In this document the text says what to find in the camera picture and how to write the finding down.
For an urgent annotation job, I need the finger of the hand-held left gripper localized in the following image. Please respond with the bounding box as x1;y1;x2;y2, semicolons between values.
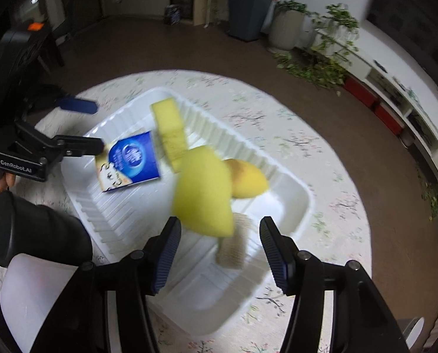
53;136;105;157
56;96;98;115

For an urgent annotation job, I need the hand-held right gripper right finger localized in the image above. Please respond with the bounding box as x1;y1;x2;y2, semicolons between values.
259;216;404;353

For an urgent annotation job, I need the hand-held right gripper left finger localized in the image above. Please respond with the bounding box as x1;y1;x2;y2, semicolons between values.
80;216;183;353

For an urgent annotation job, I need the cream knitted cloth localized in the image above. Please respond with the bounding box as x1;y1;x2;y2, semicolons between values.
215;212;252;269

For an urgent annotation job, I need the white plastic tray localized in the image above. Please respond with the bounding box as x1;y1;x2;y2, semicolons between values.
60;87;313;336

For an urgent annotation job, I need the blue tissue packet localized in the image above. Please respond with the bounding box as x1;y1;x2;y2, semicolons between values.
94;130;162;194

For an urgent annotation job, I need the yellow rectangular sponge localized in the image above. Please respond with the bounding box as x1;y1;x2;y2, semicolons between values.
150;98;189;172
171;145;236;238

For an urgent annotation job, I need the yellow teardrop makeup sponge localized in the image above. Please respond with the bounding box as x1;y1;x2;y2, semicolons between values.
224;158;270;199

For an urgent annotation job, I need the person's left hand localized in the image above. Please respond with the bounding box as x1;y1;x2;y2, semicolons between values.
0;165;18;198

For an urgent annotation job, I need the dark chair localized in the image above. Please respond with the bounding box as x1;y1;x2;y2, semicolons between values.
35;22;67;72

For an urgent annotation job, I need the black cylinder container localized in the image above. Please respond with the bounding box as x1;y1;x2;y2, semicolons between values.
0;190;94;270

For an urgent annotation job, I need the floral tablecloth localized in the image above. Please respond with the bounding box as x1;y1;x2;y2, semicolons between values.
0;69;375;353

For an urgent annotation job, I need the translucent plastic storage box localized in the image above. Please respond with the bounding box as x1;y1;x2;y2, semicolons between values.
0;253;85;353

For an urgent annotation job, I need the trailing vine plant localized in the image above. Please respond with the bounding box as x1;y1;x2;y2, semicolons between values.
418;167;438;222

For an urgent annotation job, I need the red storage box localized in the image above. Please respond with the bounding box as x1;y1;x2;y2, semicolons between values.
374;102;404;135
343;75;379;108

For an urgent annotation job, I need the tall tree in dark pot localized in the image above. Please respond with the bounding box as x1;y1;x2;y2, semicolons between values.
207;0;286;42

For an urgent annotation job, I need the white television cabinet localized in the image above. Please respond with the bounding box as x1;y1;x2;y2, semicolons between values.
313;18;438;194

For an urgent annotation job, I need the trailing pothos plant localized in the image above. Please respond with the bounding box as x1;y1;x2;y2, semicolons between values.
275;4;362;94

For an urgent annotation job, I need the plant in grey pot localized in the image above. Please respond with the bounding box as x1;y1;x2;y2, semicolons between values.
268;0;311;53

